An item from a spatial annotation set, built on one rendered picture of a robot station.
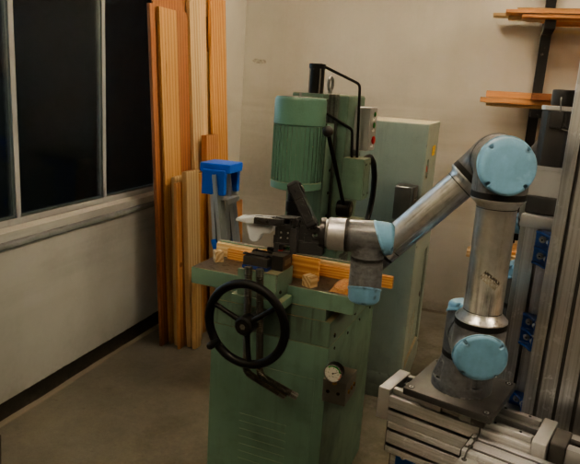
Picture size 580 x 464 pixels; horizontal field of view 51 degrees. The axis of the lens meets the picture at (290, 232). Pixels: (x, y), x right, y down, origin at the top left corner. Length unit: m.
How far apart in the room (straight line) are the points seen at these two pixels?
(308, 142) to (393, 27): 2.50
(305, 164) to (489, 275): 0.85
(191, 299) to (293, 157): 1.76
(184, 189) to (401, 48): 1.86
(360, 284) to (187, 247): 2.21
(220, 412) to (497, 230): 1.33
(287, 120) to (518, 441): 1.15
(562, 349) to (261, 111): 3.40
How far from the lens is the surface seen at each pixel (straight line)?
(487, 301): 1.38
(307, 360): 2.06
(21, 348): 3.03
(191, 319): 3.59
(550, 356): 1.70
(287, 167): 2.01
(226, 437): 2.34
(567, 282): 1.63
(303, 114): 1.98
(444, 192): 1.46
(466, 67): 4.32
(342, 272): 2.08
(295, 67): 4.57
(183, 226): 3.47
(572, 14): 3.85
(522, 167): 1.31
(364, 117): 2.28
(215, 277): 2.11
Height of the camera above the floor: 1.53
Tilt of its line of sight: 13 degrees down
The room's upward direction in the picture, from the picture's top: 4 degrees clockwise
